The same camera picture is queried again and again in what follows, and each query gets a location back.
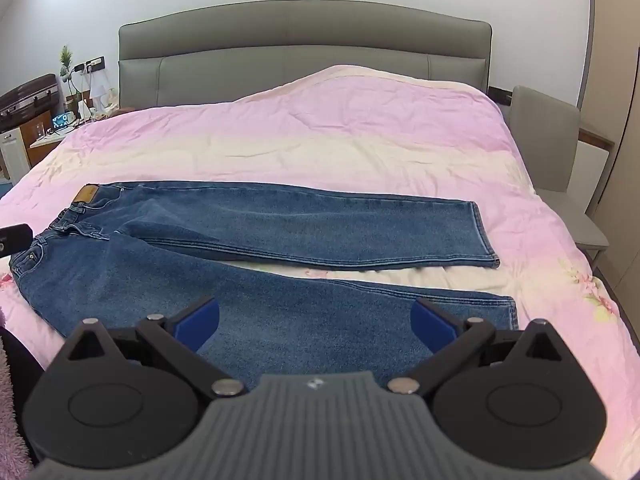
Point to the dark brown suitcase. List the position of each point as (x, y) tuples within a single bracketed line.
[(25, 97)]

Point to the white table lamp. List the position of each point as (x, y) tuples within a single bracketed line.
[(99, 91)]

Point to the wooden desk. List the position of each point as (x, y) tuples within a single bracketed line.
[(595, 137)]

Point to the beige wardrobe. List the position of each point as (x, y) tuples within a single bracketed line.
[(617, 85)]

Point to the small green plant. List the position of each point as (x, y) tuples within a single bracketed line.
[(66, 60)]

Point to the grey upholstered chair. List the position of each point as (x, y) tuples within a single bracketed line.
[(550, 135)]

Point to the person's pink fluffy clothing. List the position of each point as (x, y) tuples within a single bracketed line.
[(11, 400)]

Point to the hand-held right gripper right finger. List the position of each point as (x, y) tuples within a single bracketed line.
[(430, 327)]

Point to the pink and cream quilt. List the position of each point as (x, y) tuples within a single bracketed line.
[(350, 135)]

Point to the clear drinking glass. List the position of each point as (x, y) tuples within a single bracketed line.
[(39, 131)]

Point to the white cabinet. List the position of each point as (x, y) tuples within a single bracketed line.
[(12, 155)]

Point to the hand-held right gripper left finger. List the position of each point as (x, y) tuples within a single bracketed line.
[(202, 322)]

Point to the grey upholstered bed headboard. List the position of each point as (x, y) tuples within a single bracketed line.
[(300, 35)]

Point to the blue patterned box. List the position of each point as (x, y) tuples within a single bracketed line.
[(63, 120)]

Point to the black wall outlet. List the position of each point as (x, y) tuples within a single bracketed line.
[(89, 65)]

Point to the blue denim pants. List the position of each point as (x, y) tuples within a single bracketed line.
[(300, 220)]

